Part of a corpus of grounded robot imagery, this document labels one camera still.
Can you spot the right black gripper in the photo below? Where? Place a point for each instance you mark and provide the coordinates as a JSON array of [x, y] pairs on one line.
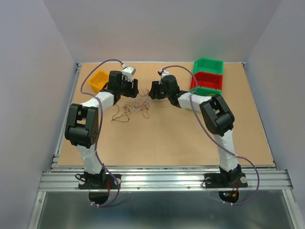
[[154, 90]]

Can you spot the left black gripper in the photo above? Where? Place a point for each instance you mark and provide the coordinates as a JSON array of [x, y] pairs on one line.
[[132, 93]]

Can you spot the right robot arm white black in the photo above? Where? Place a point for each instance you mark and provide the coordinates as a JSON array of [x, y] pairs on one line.
[[218, 120]]

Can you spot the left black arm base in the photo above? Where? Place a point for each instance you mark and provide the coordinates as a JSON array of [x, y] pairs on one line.
[[108, 182]]

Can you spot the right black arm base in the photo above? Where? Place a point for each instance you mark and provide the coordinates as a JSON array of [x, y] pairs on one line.
[[218, 180]]

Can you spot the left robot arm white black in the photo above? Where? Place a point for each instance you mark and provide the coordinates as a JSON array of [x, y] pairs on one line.
[[83, 126]]

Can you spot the yellow plastic bin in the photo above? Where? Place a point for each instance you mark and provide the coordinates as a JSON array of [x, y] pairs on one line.
[[98, 80]]

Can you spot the near green plastic bin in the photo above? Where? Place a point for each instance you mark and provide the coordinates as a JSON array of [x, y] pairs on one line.
[[203, 91]]

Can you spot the green plastic bin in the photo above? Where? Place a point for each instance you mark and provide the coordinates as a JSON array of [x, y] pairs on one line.
[[208, 65], [203, 91]]

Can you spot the far green plastic bin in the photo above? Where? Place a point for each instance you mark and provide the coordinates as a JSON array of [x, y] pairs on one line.
[[208, 65]]

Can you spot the red plastic bin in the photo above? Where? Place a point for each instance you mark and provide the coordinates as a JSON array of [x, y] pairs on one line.
[[209, 80]]

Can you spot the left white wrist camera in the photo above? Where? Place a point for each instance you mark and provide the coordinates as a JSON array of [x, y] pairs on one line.
[[128, 73]]

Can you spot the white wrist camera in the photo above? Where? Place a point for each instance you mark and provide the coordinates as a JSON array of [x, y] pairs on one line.
[[162, 73], [128, 73]]

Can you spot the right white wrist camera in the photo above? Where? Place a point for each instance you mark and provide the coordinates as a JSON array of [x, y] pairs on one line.
[[162, 73]]

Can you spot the aluminium mounting rail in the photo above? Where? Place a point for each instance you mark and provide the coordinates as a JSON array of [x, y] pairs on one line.
[[62, 178]]

